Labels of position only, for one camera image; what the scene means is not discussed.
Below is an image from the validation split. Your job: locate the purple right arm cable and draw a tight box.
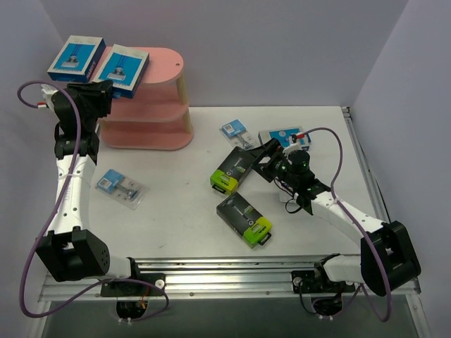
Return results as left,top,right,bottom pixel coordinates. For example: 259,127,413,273
302,127,393,323

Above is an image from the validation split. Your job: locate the aluminium rail frame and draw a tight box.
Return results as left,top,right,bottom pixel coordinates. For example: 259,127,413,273
27,105,433,338

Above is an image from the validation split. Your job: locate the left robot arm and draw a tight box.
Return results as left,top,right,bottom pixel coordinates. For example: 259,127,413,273
36,80,142,295

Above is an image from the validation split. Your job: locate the pink three-tier shelf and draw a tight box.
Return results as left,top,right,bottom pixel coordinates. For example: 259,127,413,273
99,47,194,151

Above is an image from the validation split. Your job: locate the white Gillette razor pack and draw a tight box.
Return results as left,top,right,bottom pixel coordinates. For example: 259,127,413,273
279,192,292,203

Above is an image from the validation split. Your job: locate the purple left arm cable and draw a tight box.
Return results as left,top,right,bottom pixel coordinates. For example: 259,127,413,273
17,80,170,323

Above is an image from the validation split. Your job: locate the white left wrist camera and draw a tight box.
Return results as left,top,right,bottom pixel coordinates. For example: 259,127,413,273
41,84,58,108

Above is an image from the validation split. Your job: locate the black green razor box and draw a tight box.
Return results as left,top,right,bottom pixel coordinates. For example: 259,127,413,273
210,146,254,195
216,192,273,249

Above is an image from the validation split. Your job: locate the blue Harry's razor box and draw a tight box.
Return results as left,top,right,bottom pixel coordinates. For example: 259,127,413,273
47,35,106,83
258,126,311,151
92,44,150,99

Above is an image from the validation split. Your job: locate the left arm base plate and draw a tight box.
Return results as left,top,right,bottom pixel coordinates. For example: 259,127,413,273
100,273,166,297

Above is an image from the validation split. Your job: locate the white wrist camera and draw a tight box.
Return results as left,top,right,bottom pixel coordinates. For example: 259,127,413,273
283,134,311,156
41,84,58,108

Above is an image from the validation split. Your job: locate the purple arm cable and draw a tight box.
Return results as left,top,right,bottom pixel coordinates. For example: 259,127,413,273
17,80,170,323
302,127,393,323

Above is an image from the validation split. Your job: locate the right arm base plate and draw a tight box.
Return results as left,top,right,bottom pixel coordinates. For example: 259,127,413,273
290,270,355,294

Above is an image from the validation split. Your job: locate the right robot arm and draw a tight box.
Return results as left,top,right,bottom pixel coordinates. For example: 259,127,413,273
250,139,421,296

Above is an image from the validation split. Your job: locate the clear blister razor pack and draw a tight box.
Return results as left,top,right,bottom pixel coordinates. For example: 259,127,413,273
95,169,149,210
219,119,257,150

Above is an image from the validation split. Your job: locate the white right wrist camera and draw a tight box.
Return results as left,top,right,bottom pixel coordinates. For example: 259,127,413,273
283,134,311,156

